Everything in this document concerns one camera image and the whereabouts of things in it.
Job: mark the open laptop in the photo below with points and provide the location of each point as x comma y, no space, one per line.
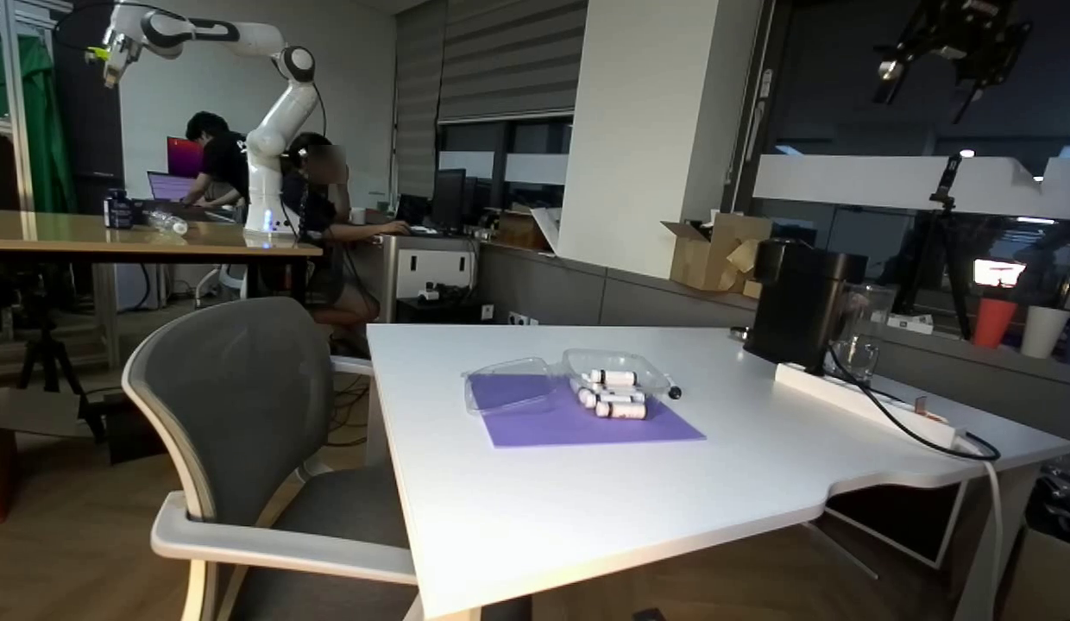
173,189

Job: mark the white power strip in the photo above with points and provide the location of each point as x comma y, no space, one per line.
869,403

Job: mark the white cup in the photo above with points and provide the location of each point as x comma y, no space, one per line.
1045,334

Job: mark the white drawer cabinet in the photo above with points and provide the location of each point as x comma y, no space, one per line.
432,278

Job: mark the red cup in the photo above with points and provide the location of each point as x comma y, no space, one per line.
997,327

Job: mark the wooden table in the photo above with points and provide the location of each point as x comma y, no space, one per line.
97,237

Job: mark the green cloth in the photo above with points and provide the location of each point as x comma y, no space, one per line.
45,126

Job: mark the pink lit monitor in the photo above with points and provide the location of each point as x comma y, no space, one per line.
184,156

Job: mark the open cardboard box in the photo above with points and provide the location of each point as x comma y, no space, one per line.
713,255

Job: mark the small black tripod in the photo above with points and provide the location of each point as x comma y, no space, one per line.
49,356

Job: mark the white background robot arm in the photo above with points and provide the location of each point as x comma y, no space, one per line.
264,140

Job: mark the clear plastic bottle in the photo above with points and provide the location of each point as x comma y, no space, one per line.
167,222

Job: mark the purple mat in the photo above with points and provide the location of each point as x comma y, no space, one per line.
537,427

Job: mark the clear plastic clamshell container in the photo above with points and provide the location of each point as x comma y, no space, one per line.
626,366

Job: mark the white metal frame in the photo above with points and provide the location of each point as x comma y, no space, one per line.
15,106

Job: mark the gray office chair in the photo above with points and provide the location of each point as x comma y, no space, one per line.
244,403

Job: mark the black overhead camera rig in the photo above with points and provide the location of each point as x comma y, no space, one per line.
961,38

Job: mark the black computer monitor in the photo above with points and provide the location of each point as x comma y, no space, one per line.
454,199

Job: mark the seated person in dark shirt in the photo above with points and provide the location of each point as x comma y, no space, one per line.
328,230

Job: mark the person with black hair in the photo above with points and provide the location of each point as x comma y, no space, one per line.
219,156

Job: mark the gray window blinds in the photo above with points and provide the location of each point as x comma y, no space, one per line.
501,58

